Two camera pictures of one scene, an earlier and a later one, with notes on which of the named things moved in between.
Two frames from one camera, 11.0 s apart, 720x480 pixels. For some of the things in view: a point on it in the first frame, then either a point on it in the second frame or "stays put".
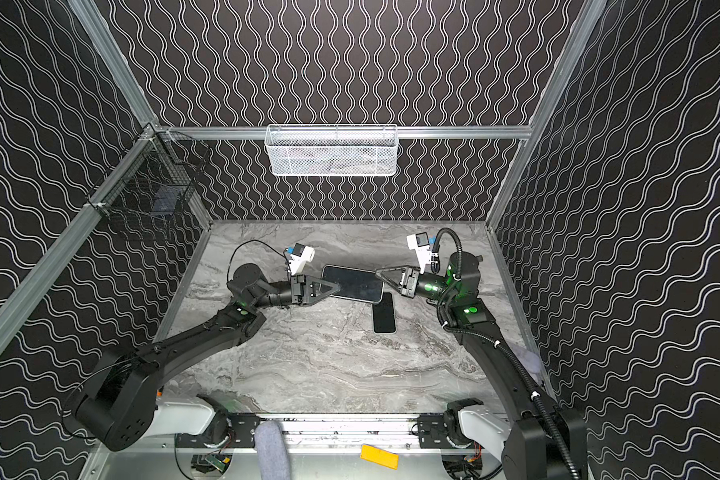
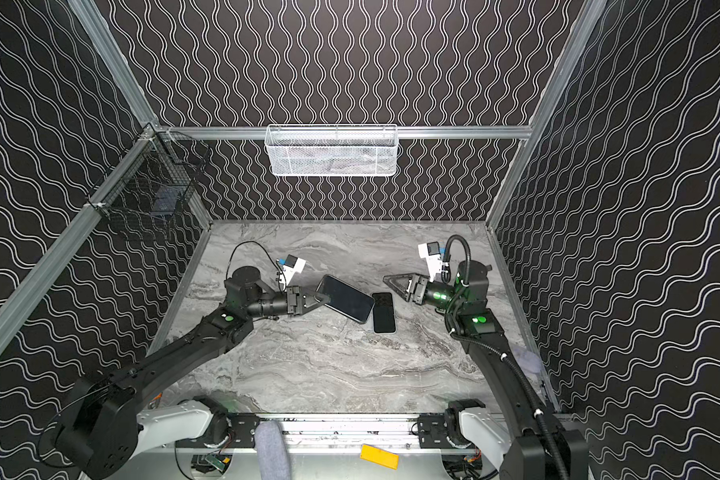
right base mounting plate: [431, 432] stays put
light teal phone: [383, 315] stays put
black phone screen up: [355, 283] → [346, 299]
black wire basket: [157, 178] stays put
